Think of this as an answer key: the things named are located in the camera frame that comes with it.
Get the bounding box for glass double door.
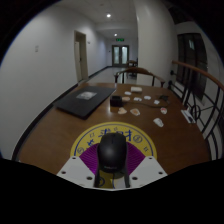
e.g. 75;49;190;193
111;44;130;67

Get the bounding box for black computer mouse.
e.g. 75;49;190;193
96;132;128;174

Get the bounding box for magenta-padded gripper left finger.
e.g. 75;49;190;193
56;143;101;189

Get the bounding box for wooden chair with black bars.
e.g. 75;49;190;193
168;59;224;161

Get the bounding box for dark framed window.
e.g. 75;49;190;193
176;33;210;101

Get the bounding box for small black box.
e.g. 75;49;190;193
110;95;123;108

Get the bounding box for round yellow printed mouse pad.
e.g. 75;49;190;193
69;121;158;189

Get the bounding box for small distant wooden chair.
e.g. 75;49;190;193
126;58;139;78

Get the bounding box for wooden armchair with curved back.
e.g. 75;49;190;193
114;66;166;88

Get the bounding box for closed black laptop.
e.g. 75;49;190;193
53;85;117;120

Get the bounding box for small orange and white piece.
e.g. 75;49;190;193
129;108;141;117

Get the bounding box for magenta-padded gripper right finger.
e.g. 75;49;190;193
124;142;168;189

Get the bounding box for pale side door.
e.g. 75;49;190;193
73;30;90;83

